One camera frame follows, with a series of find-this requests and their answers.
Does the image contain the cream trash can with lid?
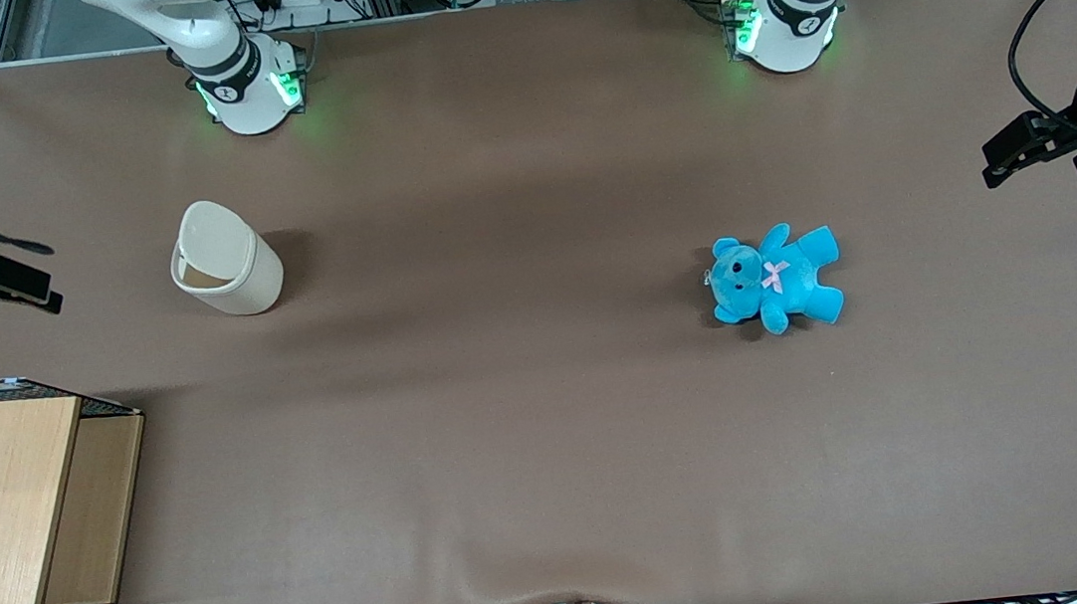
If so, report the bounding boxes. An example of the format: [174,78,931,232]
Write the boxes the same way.
[163,193,289,324]

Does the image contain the light wooden board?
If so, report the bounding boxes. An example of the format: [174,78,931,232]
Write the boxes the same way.
[0,393,103,604]

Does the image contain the dark wooden board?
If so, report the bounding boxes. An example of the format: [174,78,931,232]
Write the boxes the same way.
[24,412,163,604]

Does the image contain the blue teddy bear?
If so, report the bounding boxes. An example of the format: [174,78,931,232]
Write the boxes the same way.
[700,217,848,343]

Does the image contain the brown table cloth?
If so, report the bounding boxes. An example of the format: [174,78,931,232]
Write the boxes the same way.
[0,0,1077,604]

